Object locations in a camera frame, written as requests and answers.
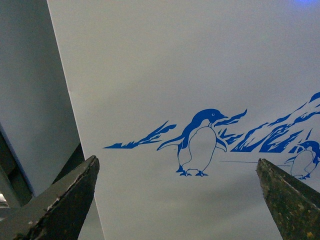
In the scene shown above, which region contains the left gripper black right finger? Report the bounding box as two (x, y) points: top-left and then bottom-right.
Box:
(256, 158), (320, 240)

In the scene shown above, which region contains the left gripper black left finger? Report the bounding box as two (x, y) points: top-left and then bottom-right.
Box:
(0, 155), (100, 240)

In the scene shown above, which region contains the grey cabinet with blue edge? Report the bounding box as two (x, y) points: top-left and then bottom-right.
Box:
(0, 127), (33, 209)

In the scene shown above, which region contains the white chest freezer with penguins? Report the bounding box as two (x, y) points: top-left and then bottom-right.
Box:
(48, 0), (320, 240)

